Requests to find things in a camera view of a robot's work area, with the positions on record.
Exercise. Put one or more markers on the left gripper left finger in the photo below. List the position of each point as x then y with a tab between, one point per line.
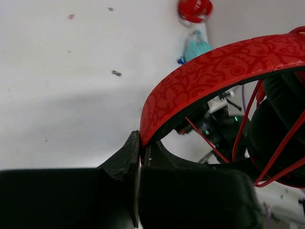
105	197

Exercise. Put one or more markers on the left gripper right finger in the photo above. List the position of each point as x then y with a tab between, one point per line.
179	194

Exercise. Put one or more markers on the red black headphones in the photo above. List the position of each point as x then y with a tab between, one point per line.
276	135

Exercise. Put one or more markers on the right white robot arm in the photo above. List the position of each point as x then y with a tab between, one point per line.
213	121

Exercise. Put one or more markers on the teal headphones in bag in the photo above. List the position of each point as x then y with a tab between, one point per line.
194	46

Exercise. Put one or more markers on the wrapped red headphones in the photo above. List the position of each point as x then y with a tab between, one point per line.
192	12

